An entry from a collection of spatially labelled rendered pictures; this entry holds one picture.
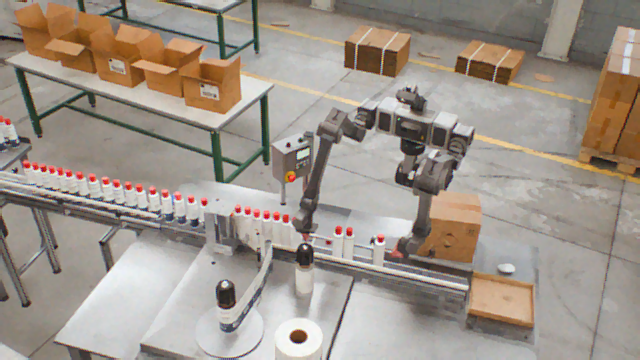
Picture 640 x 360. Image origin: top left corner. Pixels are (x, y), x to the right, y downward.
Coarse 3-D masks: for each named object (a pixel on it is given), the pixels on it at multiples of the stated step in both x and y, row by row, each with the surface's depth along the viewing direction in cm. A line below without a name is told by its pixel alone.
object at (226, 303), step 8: (224, 280) 246; (216, 288) 244; (224, 288) 242; (232, 288) 243; (224, 296) 243; (232, 296) 245; (224, 304) 246; (232, 304) 250; (224, 312) 248; (232, 312) 249; (224, 320) 251; (232, 320) 252; (224, 328) 255; (232, 328) 255
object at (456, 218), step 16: (448, 192) 307; (432, 208) 296; (448, 208) 297; (464, 208) 297; (480, 208) 297; (432, 224) 293; (448, 224) 291; (464, 224) 289; (480, 224) 288; (432, 240) 299; (448, 240) 297; (464, 240) 295; (432, 256) 306; (448, 256) 304; (464, 256) 302
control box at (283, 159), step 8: (296, 136) 282; (272, 144) 276; (280, 144) 276; (296, 144) 276; (304, 144) 277; (272, 152) 278; (280, 152) 272; (288, 152) 272; (272, 160) 281; (280, 160) 275; (288, 160) 275; (296, 160) 278; (272, 168) 284; (280, 168) 278; (288, 168) 277; (304, 168) 285; (280, 176) 281; (288, 176) 280; (296, 176) 284
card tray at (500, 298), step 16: (480, 272) 296; (480, 288) 292; (496, 288) 292; (512, 288) 292; (528, 288) 293; (480, 304) 284; (496, 304) 284; (512, 304) 284; (528, 304) 284; (512, 320) 274; (528, 320) 276
